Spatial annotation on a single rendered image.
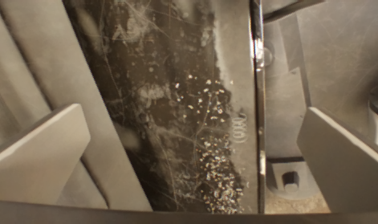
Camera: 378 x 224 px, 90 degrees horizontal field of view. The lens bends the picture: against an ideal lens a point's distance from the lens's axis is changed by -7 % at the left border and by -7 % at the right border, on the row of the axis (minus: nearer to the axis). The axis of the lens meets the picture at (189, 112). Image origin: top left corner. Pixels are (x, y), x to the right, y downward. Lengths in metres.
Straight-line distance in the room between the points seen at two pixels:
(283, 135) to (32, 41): 0.51
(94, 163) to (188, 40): 0.18
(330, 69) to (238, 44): 0.30
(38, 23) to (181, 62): 0.15
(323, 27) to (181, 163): 0.37
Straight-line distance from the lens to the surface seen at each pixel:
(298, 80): 0.48
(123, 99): 0.34
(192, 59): 0.26
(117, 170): 0.29
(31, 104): 0.21
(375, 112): 0.43
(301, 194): 0.70
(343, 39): 0.50
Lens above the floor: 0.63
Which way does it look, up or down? 52 degrees down
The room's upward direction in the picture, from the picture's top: 147 degrees counter-clockwise
